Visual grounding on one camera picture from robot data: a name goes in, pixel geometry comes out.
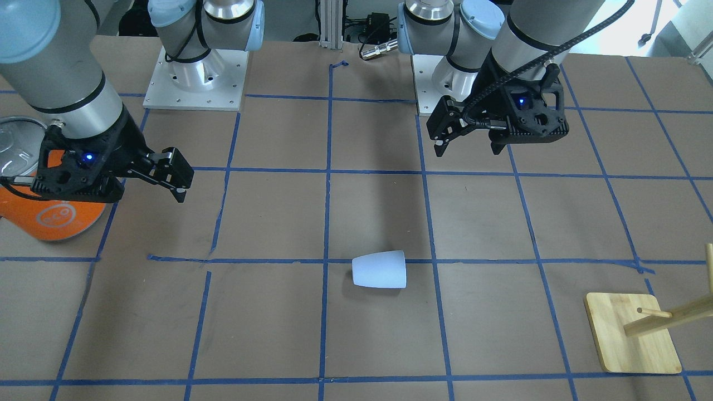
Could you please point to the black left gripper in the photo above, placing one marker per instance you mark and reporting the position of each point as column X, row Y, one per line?
column 488, row 82

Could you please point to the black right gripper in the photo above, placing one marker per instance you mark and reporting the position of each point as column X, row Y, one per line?
column 126, row 144

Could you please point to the light blue plastic cup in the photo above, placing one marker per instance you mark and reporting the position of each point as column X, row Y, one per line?
column 380, row 270

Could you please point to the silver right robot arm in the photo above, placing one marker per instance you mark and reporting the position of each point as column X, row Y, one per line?
column 46, row 58

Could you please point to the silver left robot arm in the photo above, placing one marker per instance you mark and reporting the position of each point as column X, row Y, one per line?
column 524, row 39

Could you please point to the black power adapter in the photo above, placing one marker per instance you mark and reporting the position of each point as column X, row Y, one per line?
column 378, row 27

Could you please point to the wooden mug stand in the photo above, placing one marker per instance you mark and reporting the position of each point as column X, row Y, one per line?
column 631, row 332

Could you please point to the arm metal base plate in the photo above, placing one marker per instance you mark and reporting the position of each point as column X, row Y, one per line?
column 434, row 78
column 215, row 83

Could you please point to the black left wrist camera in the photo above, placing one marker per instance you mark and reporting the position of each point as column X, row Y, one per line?
column 532, row 111

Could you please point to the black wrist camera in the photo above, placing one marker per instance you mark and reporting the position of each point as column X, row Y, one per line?
column 67, row 169
column 532, row 111

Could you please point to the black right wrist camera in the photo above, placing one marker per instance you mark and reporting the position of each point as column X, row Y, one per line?
column 67, row 169

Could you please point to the silver cable connector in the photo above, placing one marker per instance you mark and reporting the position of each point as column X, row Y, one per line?
column 379, row 50

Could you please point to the aluminium profile post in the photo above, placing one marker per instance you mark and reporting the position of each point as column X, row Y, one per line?
column 331, row 24

